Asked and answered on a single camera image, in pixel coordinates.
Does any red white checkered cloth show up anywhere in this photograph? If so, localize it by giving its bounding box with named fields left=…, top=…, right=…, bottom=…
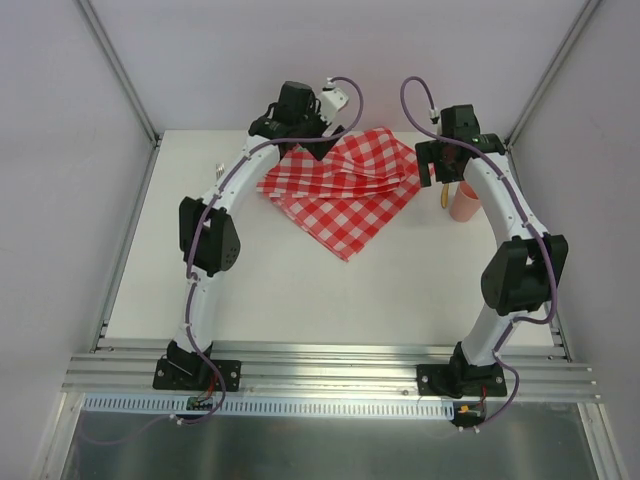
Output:
left=257, top=128, right=421, bottom=262

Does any pink plastic cup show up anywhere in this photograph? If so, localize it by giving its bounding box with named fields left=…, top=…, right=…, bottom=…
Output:
left=449, top=182, right=481, bottom=223

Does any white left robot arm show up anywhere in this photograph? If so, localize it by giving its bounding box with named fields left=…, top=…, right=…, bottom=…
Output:
left=152, top=78, right=349, bottom=392

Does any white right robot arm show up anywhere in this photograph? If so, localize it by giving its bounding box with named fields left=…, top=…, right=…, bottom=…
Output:
left=416, top=104, right=569, bottom=399

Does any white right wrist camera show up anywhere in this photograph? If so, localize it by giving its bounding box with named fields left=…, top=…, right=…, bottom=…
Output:
left=429, top=108, right=440, bottom=125

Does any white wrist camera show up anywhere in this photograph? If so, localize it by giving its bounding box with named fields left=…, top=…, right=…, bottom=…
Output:
left=429, top=108, right=440, bottom=125
left=317, top=87, right=349, bottom=125

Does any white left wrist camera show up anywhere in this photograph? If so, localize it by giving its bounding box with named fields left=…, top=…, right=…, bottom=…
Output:
left=317, top=87, right=349, bottom=125

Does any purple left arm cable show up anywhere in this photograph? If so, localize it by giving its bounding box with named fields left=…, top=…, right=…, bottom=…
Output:
left=74, top=75, right=363, bottom=446

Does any right aluminium frame post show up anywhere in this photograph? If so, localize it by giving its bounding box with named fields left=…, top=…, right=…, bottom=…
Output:
left=505, top=0, right=603, bottom=150

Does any aluminium frame post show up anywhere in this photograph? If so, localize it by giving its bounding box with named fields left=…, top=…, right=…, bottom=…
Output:
left=505, top=0, right=603, bottom=150
left=73, top=0, right=161, bottom=146

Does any left aluminium frame post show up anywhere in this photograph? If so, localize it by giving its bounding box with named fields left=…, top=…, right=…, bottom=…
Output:
left=73, top=0, right=161, bottom=146

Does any white slotted cable duct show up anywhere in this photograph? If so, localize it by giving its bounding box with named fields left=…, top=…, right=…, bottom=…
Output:
left=82, top=394, right=454, bottom=421

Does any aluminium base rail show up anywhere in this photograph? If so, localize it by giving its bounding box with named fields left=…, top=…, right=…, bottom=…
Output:
left=62, top=329, right=603, bottom=403

